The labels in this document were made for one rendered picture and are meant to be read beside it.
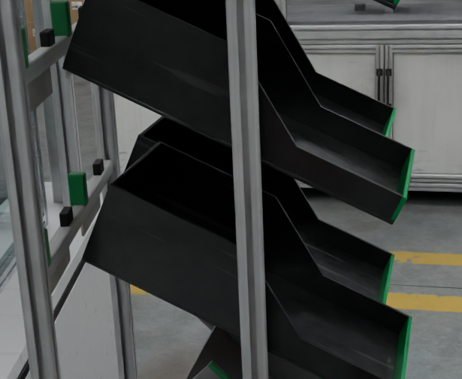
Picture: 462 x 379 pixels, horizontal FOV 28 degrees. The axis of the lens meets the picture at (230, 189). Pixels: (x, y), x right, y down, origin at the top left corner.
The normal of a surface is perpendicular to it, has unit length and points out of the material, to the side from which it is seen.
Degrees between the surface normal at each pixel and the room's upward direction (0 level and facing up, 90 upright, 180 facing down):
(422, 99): 90
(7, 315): 0
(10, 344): 0
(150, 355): 0
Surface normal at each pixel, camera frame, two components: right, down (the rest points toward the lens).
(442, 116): -0.22, 0.32
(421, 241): -0.04, -0.95
